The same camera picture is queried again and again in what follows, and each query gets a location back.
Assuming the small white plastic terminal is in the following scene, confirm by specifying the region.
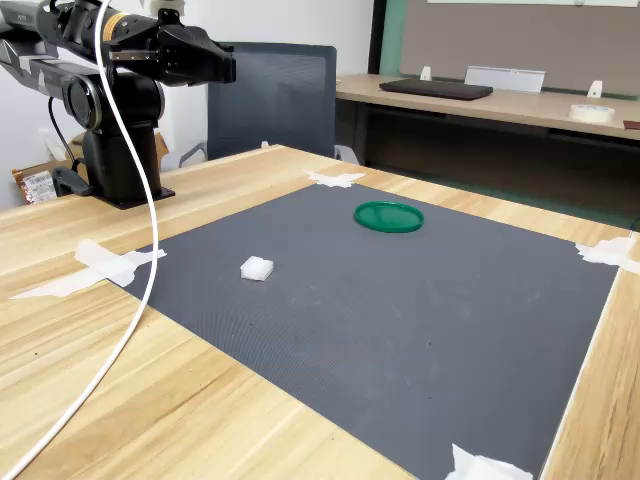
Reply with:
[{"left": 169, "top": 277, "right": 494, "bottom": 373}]
[{"left": 239, "top": 255, "right": 275, "bottom": 283}]

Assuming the round green lid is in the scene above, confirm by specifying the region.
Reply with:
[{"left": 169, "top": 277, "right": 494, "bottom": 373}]
[{"left": 353, "top": 200, "right": 425, "bottom": 235}]

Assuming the dark grey office chair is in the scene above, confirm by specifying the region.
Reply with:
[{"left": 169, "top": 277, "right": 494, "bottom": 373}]
[{"left": 178, "top": 41, "right": 366, "bottom": 169}]

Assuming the brown cardboard box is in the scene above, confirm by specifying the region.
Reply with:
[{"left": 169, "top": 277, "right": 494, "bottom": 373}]
[{"left": 68, "top": 130, "right": 170, "bottom": 176}]

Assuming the black table clamp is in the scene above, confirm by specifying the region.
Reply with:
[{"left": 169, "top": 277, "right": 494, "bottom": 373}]
[{"left": 51, "top": 166, "right": 95, "bottom": 197}]

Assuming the brown package with label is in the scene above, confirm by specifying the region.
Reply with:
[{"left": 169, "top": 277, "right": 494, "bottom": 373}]
[{"left": 11, "top": 167, "right": 57, "bottom": 206}]

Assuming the white tape piece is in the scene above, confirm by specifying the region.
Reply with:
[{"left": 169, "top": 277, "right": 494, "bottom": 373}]
[
  {"left": 574, "top": 236, "right": 640, "bottom": 276},
  {"left": 303, "top": 169, "right": 367, "bottom": 190},
  {"left": 9, "top": 238, "right": 168, "bottom": 301},
  {"left": 444, "top": 443, "right": 534, "bottom": 480}
]

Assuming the black closed laptop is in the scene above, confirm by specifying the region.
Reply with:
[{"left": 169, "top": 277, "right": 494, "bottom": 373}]
[{"left": 378, "top": 77, "right": 495, "bottom": 102}]

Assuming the pale wooden desk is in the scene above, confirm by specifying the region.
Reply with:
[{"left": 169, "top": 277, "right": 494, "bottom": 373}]
[{"left": 334, "top": 73, "right": 640, "bottom": 211}]

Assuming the grey partition board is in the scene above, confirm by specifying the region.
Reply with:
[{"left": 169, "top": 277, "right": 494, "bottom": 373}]
[{"left": 399, "top": 0, "right": 640, "bottom": 97}]

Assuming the dark grey mat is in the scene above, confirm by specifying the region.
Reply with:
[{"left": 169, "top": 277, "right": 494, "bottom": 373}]
[{"left": 119, "top": 183, "right": 621, "bottom": 480}]

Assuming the white masking tape roll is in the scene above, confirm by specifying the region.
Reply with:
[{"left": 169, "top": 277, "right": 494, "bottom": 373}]
[{"left": 567, "top": 103, "right": 616, "bottom": 123}]

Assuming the black arm base cable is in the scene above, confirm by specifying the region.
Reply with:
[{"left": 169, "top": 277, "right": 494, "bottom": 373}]
[{"left": 47, "top": 96, "right": 85, "bottom": 169}]

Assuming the white wall socket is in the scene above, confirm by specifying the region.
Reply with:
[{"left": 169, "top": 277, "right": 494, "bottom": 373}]
[{"left": 38, "top": 128, "right": 67, "bottom": 162}]

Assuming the white camera cable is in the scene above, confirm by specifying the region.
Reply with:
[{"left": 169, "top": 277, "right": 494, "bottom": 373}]
[{"left": 0, "top": 0, "right": 160, "bottom": 480}]

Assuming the green partition frame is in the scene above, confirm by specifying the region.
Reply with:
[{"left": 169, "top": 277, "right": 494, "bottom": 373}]
[{"left": 378, "top": 0, "right": 409, "bottom": 77}]

